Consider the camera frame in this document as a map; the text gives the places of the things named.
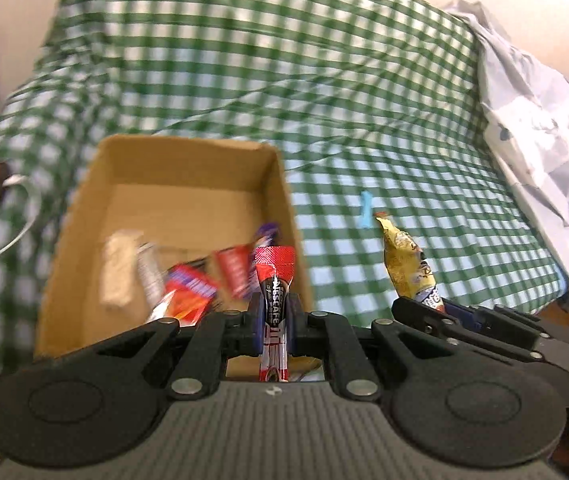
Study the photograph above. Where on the red white coffee stick sachet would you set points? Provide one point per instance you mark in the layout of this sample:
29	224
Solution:
275	266

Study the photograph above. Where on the red chips packet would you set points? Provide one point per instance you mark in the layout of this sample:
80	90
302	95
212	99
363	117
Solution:
188	295

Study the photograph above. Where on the red snack packet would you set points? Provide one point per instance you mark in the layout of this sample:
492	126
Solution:
234	265

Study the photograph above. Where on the white patterned sheet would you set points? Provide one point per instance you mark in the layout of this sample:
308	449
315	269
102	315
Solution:
526	105

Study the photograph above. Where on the gold candy wrapper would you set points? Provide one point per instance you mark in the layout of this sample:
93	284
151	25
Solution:
407	266

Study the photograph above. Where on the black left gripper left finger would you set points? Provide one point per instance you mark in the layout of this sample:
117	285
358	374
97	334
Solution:
219	337

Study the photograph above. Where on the blue candy wrapper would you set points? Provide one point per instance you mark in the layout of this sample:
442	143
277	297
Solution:
365	220

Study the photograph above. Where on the beige rice cracker packet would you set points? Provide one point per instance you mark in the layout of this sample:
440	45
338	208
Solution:
119	268

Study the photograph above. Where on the brown cardboard box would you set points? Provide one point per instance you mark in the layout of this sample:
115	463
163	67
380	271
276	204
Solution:
189	197

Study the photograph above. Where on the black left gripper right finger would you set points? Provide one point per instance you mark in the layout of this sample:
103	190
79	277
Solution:
329	337

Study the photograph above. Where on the green checkered cloth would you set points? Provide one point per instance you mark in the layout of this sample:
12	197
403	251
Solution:
357	95

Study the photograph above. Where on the silver snack packet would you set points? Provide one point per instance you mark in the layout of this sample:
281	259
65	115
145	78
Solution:
151	275

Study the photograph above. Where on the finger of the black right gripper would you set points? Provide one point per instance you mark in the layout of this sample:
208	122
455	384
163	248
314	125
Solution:
425	319
497	324

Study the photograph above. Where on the purple chocolate packet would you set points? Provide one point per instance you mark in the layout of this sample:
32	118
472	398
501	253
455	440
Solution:
266	236

